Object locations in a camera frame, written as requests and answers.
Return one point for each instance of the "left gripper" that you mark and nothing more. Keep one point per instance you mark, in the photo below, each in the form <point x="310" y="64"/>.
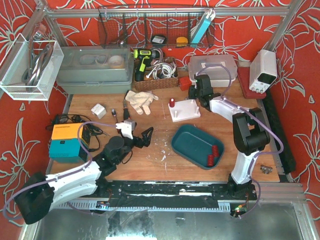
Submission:
<point x="138" y="141"/>

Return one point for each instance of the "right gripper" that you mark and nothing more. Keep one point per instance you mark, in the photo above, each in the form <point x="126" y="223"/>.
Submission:
<point x="194" y="92"/>

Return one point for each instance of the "red spring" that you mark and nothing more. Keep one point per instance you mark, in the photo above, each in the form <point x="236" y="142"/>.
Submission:
<point x="215" y="151"/>
<point x="210" y="161"/>
<point x="171" y="102"/>

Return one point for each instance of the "orange black handled screwdriver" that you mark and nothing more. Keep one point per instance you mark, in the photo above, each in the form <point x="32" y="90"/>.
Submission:
<point x="126" y="114"/>

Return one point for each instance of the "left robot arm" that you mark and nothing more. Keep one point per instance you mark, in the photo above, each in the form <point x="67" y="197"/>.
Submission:
<point x="42" y="193"/>

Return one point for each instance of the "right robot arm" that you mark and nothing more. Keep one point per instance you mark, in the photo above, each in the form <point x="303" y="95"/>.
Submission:
<point x="249" y="135"/>

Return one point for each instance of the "orange power cube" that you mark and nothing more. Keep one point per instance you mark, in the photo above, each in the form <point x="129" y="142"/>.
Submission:
<point x="184" y="83"/>

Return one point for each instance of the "woven basket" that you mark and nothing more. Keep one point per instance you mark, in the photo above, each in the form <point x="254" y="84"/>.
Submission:
<point x="154" y="84"/>

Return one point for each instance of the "white work glove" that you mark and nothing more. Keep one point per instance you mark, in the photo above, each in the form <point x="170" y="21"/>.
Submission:
<point x="140" y="101"/>

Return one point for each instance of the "white plastic toolbox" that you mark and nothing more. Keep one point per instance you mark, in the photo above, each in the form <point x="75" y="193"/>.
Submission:
<point x="211" y="64"/>

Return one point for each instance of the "teal plastic tray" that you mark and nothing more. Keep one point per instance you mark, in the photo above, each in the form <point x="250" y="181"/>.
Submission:
<point x="194" y="145"/>

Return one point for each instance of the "yellow tape measure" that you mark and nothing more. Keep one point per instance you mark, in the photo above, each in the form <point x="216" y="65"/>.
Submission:
<point x="181" y="42"/>

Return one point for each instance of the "red mat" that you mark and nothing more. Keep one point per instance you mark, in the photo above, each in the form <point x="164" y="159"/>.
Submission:
<point x="243" y="74"/>

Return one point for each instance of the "small white adapter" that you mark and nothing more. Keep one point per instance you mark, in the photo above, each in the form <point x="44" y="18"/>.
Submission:
<point x="99" y="111"/>

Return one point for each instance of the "white power supply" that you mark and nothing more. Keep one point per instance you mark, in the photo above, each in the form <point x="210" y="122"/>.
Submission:
<point x="262" y="71"/>

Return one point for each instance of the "orange teal device box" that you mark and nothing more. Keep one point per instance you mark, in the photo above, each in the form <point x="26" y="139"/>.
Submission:
<point x="65" y="146"/>

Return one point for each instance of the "blue white tool case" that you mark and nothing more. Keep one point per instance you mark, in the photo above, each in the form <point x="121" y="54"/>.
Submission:
<point x="201" y="27"/>

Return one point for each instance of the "grey storage box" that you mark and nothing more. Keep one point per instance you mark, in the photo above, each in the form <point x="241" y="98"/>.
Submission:
<point x="95" y="70"/>

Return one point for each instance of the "metal fitting on table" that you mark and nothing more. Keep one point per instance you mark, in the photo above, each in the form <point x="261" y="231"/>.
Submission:
<point x="266" y="169"/>

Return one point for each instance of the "clear acrylic box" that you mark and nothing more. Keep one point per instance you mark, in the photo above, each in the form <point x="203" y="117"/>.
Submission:
<point x="31" y="73"/>

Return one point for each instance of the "white four-peg base plate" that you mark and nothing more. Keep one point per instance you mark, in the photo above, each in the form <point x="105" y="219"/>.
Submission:
<point x="184" y="110"/>

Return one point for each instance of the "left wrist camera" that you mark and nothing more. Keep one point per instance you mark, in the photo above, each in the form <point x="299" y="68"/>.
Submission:
<point x="126" y="128"/>

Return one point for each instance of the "red handled small ratchet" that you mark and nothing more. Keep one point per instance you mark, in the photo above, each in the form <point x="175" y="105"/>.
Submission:
<point x="113" y="112"/>

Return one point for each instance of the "green yellow cordless drill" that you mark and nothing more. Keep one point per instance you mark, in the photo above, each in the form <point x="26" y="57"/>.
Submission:
<point x="144" y="57"/>

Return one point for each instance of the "black cable duct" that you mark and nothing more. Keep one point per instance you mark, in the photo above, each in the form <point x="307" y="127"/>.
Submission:
<point x="286" y="157"/>

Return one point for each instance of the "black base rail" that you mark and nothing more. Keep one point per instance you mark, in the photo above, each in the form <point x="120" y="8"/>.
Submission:
<point x="170" y="194"/>

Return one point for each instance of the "black wire basket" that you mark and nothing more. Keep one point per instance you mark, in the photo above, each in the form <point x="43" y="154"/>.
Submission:
<point x="135" y="24"/>

